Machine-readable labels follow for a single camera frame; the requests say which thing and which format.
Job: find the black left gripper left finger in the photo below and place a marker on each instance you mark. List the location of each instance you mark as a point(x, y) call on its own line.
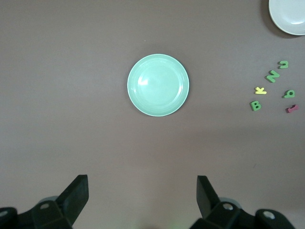
point(71, 198)

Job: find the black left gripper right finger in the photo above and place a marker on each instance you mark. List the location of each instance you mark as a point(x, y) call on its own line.
point(207, 198)

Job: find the green foam letter B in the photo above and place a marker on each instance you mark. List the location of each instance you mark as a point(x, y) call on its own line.
point(256, 105)

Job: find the green foam letter p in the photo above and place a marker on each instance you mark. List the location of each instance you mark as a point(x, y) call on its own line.
point(289, 94)

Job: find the green foam letter N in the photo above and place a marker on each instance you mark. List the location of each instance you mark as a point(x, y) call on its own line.
point(272, 76)

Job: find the green foam letter u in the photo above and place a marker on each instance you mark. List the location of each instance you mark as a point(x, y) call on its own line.
point(285, 66)

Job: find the yellow foam letter K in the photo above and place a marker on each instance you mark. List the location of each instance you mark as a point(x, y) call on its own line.
point(259, 91)

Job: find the dark red foam letter I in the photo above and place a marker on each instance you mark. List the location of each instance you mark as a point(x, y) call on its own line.
point(292, 109)

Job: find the light green plate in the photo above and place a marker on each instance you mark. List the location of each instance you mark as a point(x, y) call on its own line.
point(158, 85)

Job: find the brown table cover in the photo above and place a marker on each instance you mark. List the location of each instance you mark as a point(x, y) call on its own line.
point(71, 71)

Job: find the cream white plate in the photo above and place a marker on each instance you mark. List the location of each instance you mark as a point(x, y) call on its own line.
point(290, 14)

